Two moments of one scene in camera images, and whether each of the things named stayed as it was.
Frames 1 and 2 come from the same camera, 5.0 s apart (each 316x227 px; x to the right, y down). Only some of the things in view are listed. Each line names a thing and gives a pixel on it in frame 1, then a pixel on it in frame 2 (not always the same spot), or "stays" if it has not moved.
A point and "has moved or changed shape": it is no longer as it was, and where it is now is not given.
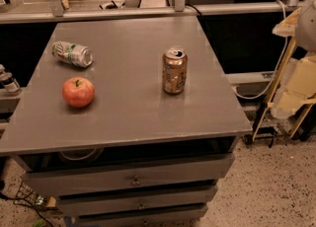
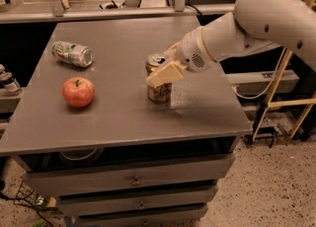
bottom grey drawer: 187,217 stays
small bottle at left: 6,79 stays
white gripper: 306,27 -> 191,52
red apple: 78,91 stays
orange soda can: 174,70 has moved or changed shape
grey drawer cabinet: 132,120 stays
